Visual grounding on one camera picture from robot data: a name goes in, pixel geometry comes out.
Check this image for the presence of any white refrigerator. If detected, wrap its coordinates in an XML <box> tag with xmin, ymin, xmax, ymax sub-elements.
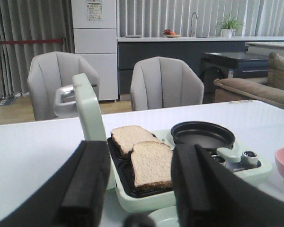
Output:
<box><xmin>71</xmin><ymin>0</ymin><xmax>118</xmax><ymax>101</ymax></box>

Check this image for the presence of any right silver control knob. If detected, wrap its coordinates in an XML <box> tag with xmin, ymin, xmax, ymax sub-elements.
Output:
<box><xmin>241</xmin><ymin>151</ymin><xmax>258</xmax><ymax>166</ymax></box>

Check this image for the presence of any chrome kitchen faucet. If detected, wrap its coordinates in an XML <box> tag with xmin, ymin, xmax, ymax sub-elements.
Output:
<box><xmin>190</xmin><ymin>12</ymin><xmax>198</xmax><ymax>37</ymax></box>

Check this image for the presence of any fruit plate on counter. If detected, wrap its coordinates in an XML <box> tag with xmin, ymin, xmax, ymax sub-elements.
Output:
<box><xmin>162</xmin><ymin>29</ymin><xmax>181</xmax><ymax>38</ymax></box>

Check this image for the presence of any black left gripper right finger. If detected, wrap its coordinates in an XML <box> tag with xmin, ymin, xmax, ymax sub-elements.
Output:
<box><xmin>171</xmin><ymin>144</ymin><xmax>284</xmax><ymax>227</ymax></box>

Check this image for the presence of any dark grey kitchen counter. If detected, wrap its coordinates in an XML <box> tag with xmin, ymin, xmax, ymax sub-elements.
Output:
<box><xmin>117</xmin><ymin>36</ymin><xmax>284</xmax><ymax>95</ymax></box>

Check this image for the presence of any beige sofa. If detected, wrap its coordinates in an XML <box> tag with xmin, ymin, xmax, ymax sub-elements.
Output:
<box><xmin>213</xmin><ymin>52</ymin><xmax>284</xmax><ymax>109</ymax></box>

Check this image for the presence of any left silver control knob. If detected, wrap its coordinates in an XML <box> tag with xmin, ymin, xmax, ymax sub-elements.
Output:
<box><xmin>212</xmin><ymin>155</ymin><xmax>226</xmax><ymax>166</ymax></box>

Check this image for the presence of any mint green sandwich maker lid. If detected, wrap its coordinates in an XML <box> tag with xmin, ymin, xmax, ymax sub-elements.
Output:
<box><xmin>54</xmin><ymin>73</ymin><xmax>116</xmax><ymax>190</ymax></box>

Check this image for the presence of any silver control knob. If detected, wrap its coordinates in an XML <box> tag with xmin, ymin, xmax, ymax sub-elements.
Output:
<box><xmin>212</xmin><ymin>155</ymin><xmax>226</xmax><ymax>166</ymax></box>
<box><xmin>241</xmin><ymin>151</ymin><xmax>258</xmax><ymax>166</ymax></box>

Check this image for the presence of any grey upholstered chair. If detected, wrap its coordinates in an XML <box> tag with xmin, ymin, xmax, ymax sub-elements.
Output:
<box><xmin>130</xmin><ymin>56</ymin><xmax>204</xmax><ymax>111</ymax></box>
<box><xmin>27</xmin><ymin>52</ymin><xmax>100</xmax><ymax>121</ymax></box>

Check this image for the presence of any mint green round plate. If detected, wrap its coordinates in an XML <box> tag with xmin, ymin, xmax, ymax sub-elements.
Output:
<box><xmin>148</xmin><ymin>206</ymin><xmax>180</xmax><ymax>227</ymax></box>

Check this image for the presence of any black round frying pan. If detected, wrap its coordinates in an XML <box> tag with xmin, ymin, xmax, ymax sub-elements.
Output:
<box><xmin>170</xmin><ymin>121</ymin><xmax>235</xmax><ymax>150</ymax></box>

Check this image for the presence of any red barrier belt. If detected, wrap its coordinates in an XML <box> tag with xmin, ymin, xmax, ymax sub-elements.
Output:
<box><xmin>0</xmin><ymin>38</ymin><xmax>65</xmax><ymax>45</ymax></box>

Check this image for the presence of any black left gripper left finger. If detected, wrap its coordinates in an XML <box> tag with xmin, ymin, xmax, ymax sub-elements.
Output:
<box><xmin>0</xmin><ymin>141</ymin><xmax>110</xmax><ymax>227</ymax></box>

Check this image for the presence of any left grey upholstered chair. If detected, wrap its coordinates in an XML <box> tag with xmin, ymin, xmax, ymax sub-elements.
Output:
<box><xmin>27</xmin><ymin>52</ymin><xmax>100</xmax><ymax>121</ymax></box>

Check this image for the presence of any dark washing machine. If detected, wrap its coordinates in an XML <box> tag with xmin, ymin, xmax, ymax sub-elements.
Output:
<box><xmin>199</xmin><ymin>52</ymin><xmax>268</xmax><ymax>104</ymax></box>

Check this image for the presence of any right grey upholstered chair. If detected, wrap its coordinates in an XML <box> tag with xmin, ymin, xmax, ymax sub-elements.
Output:
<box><xmin>130</xmin><ymin>56</ymin><xmax>204</xmax><ymax>111</ymax></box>

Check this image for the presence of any bread slice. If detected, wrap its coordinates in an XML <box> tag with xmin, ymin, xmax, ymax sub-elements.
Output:
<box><xmin>131</xmin><ymin>141</ymin><xmax>173</xmax><ymax>191</ymax></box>
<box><xmin>111</xmin><ymin>125</ymin><xmax>162</xmax><ymax>158</ymax></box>

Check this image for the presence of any potted green plant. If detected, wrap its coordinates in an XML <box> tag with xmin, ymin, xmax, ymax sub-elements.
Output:
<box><xmin>217</xmin><ymin>13</ymin><xmax>244</xmax><ymax>38</ymax></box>

